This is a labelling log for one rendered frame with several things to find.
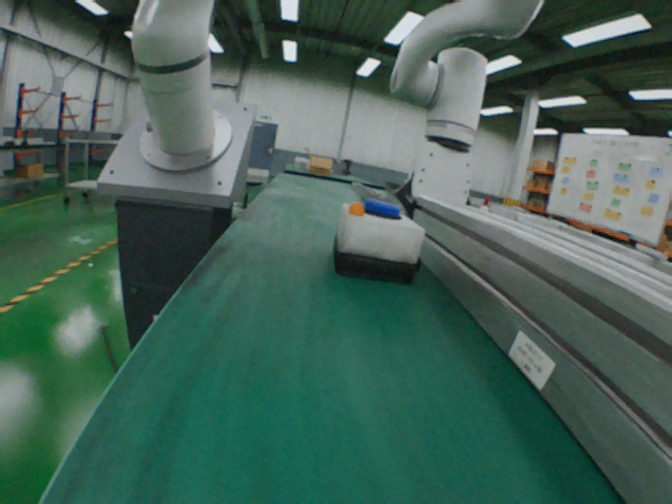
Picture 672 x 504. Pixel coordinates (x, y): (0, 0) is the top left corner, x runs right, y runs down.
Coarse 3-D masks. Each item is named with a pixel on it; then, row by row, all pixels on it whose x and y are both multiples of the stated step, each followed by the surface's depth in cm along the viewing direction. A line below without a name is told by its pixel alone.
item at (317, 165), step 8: (312, 160) 248; (320, 160) 250; (328, 160) 251; (16, 168) 299; (24, 168) 304; (32, 168) 316; (40, 168) 336; (312, 168) 252; (320, 168) 253; (328, 168) 250; (16, 176) 303; (24, 176) 307; (32, 176) 320; (576, 224) 347
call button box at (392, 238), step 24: (360, 216) 27; (384, 216) 28; (336, 240) 33; (360, 240) 27; (384, 240) 27; (408, 240) 28; (336, 264) 28; (360, 264) 28; (384, 264) 28; (408, 264) 29
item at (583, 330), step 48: (432, 240) 38; (480, 240) 26; (528, 240) 18; (480, 288) 23; (528, 288) 17; (576, 288) 14; (624, 288) 10; (528, 336) 16; (576, 336) 12; (624, 336) 9; (576, 384) 12; (624, 384) 9; (576, 432) 11; (624, 432) 8; (624, 480) 7
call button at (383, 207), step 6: (366, 204) 29; (372, 204) 29; (378, 204) 29; (384, 204) 29; (390, 204) 30; (372, 210) 29; (378, 210) 29; (384, 210) 29; (390, 210) 29; (396, 210) 29
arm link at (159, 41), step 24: (144, 0) 28; (168, 0) 28; (192, 0) 29; (144, 24) 28; (168, 24) 28; (192, 24) 30; (144, 48) 29; (168, 48) 30; (192, 48) 33; (168, 72) 33
